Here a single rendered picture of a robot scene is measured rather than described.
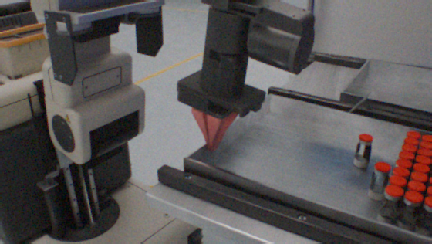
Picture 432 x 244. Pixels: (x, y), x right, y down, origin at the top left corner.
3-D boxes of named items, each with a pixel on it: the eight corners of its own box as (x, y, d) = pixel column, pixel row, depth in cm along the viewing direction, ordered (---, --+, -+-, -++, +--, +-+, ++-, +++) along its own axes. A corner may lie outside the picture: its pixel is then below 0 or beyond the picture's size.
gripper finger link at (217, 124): (214, 167, 53) (223, 106, 48) (171, 147, 56) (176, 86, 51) (239, 146, 58) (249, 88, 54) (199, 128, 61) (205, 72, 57)
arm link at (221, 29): (226, -9, 49) (200, -3, 45) (275, 5, 46) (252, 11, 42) (219, 42, 53) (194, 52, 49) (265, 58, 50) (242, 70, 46)
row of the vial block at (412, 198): (429, 164, 56) (437, 137, 54) (412, 235, 43) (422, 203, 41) (415, 160, 57) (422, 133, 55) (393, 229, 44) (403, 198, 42)
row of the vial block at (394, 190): (415, 160, 57) (422, 133, 55) (393, 229, 44) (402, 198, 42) (400, 156, 58) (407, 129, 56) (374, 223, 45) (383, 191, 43)
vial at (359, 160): (369, 163, 57) (375, 137, 55) (366, 170, 55) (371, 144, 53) (355, 159, 58) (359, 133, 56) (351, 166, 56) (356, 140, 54)
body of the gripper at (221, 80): (241, 122, 48) (251, 66, 44) (173, 94, 52) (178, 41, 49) (264, 103, 53) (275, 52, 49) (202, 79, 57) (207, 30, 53)
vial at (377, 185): (386, 194, 50) (393, 164, 48) (382, 202, 48) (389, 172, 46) (369, 189, 51) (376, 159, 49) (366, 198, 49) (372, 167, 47)
